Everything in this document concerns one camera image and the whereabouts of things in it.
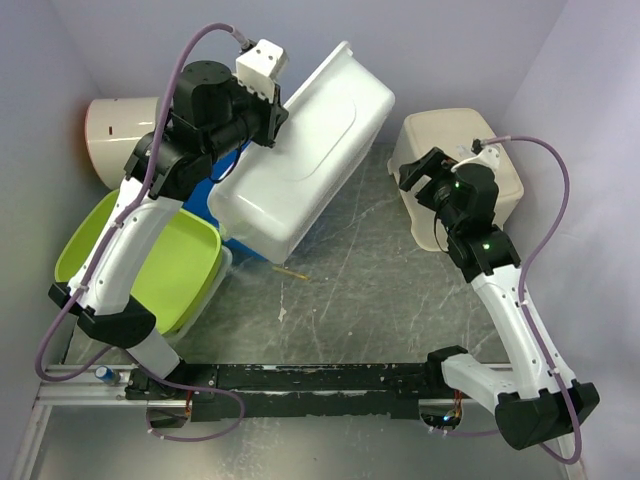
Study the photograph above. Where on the beige perforated plastic basket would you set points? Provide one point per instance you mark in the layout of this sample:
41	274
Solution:
453	131

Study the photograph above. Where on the white plastic tub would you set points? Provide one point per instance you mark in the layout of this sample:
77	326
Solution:
274	196

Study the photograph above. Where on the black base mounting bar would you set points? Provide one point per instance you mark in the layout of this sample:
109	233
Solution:
395	390

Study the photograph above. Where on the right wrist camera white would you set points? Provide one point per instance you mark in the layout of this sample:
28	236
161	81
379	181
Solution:
483	154

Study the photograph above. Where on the aluminium rail frame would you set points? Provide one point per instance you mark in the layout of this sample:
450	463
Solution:
85	429

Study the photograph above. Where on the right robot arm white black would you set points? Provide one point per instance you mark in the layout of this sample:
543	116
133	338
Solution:
540	398

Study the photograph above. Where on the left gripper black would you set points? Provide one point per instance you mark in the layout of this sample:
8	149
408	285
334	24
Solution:
276	114

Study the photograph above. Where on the small yellow stick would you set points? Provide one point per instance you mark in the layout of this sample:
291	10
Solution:
290	273

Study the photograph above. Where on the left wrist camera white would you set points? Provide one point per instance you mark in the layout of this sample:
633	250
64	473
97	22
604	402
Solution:
259	68

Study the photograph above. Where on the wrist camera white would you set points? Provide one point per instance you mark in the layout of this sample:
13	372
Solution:
259	68
483	154

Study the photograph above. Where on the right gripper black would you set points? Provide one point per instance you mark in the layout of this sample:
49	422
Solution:
436	164

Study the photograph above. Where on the white cylindrical container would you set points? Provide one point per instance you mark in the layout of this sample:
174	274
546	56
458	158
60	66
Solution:
112	129

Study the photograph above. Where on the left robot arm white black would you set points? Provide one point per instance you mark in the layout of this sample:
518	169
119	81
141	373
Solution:
207	112

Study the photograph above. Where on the green plastic basin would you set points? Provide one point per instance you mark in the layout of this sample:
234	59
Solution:
175	277

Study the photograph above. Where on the blue plastic tray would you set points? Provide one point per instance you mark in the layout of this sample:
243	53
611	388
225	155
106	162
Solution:
197	203

